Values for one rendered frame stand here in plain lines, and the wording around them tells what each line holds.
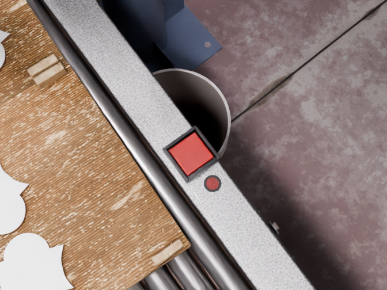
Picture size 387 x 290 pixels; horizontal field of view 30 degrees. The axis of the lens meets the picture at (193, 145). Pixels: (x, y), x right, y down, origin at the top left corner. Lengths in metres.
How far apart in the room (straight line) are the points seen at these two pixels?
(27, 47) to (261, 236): 0.56
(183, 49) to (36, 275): 1.25
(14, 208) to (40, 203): 0.04
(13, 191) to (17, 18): 0.34
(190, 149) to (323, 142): 1.05
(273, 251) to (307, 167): 1.01
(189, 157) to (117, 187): 0.14
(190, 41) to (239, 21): 0.18
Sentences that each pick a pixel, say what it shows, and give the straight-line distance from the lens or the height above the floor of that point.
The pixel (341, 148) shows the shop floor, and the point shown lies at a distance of 2.31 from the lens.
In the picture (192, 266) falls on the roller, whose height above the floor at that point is 0.92.
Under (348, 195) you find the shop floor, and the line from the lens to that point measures 2.28.
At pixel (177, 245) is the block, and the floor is 0.96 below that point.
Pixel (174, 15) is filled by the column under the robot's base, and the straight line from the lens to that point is 2.41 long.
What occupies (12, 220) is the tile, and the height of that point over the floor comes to 0.95.
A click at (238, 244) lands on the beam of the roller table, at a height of 0.91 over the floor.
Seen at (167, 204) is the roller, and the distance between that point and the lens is 1.29.
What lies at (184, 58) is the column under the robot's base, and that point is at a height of 0.01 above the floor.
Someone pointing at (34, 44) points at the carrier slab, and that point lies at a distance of 1.40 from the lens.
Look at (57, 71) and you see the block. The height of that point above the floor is 0.96.
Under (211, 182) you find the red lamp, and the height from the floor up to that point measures 0.92.
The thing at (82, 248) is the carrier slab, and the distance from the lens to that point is 1.28.
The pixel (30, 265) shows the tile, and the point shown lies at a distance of 1.28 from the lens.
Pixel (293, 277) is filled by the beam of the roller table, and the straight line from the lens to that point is 1.29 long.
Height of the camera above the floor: 2.19
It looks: 75 degrees down
